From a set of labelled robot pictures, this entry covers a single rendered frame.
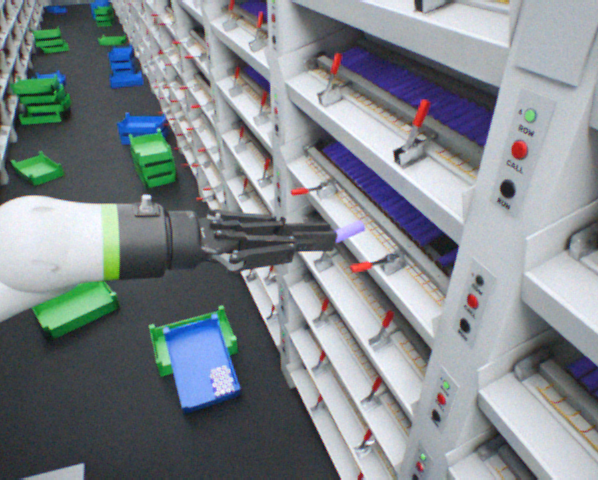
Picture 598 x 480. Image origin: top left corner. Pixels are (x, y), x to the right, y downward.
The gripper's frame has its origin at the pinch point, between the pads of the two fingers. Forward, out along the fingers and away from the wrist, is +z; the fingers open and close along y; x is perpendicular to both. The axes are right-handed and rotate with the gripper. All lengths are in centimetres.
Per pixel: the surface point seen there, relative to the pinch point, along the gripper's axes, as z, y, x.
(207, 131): 26, 166, 45
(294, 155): 16.8, 45.5, 6.2
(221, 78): 16, 115, 7
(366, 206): 19.6, 15.5, 3.5
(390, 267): 16.8, 0.1, 6.6
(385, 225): 19.7, 8.5, 3.4
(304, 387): 35, 38, 85
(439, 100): 22.3, 9.4, -19.3
